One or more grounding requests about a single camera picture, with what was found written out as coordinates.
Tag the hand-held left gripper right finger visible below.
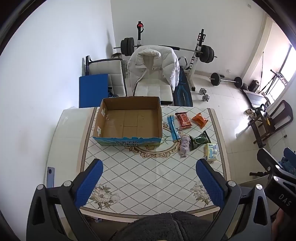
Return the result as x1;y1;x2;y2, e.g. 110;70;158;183
195;159;272;241

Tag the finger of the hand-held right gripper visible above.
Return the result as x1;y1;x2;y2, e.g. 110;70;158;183
257;148;287;177
283;147;296;163

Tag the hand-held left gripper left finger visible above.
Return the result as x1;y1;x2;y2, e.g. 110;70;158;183
26;159;104;241

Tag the pale pink cloth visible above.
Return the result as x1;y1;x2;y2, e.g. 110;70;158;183
179;135;191;159

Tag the dark green snack packet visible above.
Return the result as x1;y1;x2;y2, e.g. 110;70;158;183
189;130;212;151

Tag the orange snack packet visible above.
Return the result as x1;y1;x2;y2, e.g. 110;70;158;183
191;113;209;129

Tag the long blue snack packet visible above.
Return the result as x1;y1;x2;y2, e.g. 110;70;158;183
167;115;181;142

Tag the red snack packet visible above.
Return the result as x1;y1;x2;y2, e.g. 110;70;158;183
175;112;193;129

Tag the cardboard box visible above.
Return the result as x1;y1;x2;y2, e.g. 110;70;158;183
93;96;163;147

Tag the person's right hand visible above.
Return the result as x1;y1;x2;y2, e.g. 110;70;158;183
273;209;288;241

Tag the dark wooden chair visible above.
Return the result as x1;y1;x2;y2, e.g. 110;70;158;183
248;100;294;149

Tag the person's dark fleece clothing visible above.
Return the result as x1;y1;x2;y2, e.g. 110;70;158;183
109;210;228;241

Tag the black treadmill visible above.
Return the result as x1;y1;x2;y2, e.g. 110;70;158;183
242;89;271;110

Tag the chrome dumbbell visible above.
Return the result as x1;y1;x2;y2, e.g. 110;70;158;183
199;88;211;102

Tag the blue board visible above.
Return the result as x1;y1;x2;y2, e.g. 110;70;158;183
79;74;109;108

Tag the black blue weight bench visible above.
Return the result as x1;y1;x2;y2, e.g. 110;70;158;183
173;66;194;107

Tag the short barbell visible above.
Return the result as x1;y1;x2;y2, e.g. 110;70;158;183
209;72;244;88

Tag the white padded chair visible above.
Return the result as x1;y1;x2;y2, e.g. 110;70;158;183
134;78;174;105
87;58;127;98

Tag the black blue pole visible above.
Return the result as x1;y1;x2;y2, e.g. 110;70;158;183
85;55;93;76

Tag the white barbell rack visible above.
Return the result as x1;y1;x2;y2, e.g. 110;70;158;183
135;21;207;92

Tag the white down jacket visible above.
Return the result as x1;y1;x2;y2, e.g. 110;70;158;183
128;45;180;96

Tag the long barbell with black plates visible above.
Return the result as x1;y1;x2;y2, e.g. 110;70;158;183
113;37;218;64

